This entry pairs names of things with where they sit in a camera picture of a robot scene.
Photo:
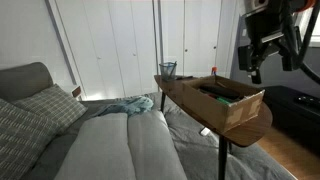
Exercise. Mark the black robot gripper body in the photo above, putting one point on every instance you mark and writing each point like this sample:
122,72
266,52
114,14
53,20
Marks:
270,28

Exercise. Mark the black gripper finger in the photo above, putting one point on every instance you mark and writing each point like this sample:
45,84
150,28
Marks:
291,60
246,57

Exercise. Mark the orange capped glue stick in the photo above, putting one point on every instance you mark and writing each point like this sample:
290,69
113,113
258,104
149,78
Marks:
214,71

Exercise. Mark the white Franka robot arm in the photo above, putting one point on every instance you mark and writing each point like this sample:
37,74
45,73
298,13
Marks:
259,2

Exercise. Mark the brown cardboard box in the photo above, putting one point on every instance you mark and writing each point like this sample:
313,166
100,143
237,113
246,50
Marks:
213,108

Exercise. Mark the green marker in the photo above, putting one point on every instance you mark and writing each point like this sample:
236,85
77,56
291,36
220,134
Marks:
224,99

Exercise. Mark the white closet doors with knobs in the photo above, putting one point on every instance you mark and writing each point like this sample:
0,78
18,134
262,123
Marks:
113,46
200,36

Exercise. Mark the black low cabinet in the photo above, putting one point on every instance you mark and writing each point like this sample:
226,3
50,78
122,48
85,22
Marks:
290,116

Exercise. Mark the slim pen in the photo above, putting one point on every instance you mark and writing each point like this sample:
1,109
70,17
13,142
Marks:
184,78

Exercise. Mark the dark wooden side table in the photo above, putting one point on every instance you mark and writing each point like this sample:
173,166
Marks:
248,130

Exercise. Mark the blue pen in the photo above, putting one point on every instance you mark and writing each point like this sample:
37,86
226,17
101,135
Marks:
173,68

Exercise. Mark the mesh pen cup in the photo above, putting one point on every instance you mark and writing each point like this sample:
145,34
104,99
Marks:
166,72

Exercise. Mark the gray sofa bed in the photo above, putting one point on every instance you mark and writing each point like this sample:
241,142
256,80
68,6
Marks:
196,153

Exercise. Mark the light blue cloth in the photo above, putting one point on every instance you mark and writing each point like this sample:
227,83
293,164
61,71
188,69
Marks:
133,105

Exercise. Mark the light gray long cushion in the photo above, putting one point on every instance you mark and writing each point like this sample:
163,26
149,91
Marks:
151,150
100,150

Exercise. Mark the small wooden side stand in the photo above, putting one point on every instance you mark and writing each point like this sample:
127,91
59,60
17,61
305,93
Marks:
76,92

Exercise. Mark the plaid gray pillow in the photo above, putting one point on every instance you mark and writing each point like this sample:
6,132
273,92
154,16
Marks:
20,140
53,106

